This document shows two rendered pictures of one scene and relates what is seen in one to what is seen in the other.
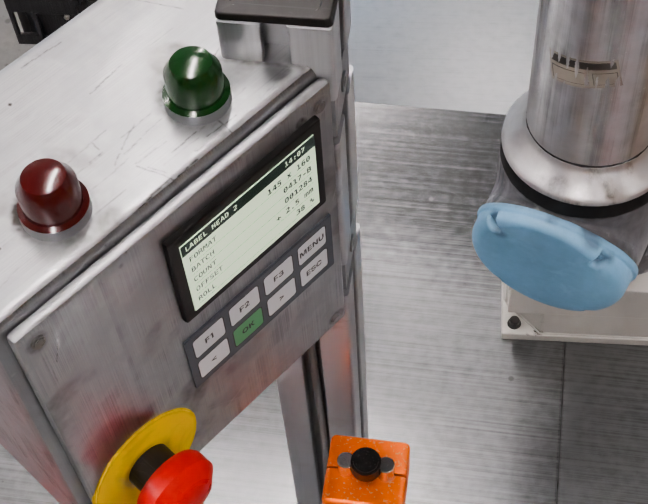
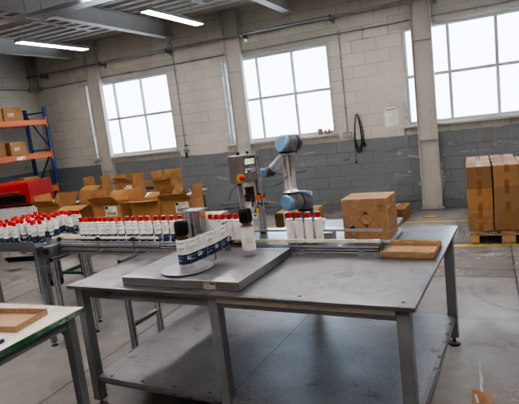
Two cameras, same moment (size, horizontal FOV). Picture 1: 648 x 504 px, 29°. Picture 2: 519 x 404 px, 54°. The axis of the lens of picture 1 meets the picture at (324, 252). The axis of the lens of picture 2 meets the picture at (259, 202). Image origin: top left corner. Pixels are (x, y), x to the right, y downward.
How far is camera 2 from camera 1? 3.16 m
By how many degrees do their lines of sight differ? 49
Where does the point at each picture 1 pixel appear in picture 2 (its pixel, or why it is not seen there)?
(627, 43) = (287, 174)
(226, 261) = (247, 162)
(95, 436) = (237, 171)
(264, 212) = (250, 160)
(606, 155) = (289, 187)
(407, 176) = not seen: hidden behind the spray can
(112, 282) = (239, 158)
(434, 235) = not seen: hidden behind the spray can
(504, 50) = not seen: hidden behind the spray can
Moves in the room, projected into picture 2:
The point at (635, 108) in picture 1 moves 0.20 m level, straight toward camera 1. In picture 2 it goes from (291, 182) to (274, 187)
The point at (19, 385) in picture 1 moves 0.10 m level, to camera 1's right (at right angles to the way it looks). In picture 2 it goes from (234, 162) to (247, 160)
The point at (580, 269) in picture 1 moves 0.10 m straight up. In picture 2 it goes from (287, 199) to (286, 186)
